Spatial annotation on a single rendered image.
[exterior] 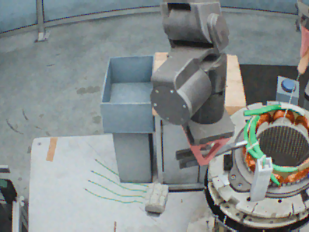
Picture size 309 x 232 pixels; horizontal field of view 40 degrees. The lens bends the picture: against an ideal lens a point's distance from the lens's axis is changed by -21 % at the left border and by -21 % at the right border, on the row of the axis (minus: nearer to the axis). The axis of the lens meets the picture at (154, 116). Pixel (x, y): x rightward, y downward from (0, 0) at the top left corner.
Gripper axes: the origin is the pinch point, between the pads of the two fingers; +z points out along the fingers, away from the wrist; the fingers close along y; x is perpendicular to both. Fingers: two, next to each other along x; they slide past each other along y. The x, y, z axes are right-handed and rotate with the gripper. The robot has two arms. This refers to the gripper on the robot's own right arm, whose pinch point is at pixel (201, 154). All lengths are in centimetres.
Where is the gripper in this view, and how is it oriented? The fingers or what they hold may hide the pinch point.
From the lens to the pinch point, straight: 82.6
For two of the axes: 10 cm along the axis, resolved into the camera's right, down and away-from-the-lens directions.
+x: 9.6, -1.8, 1.9
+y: 2.7, 6.5, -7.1
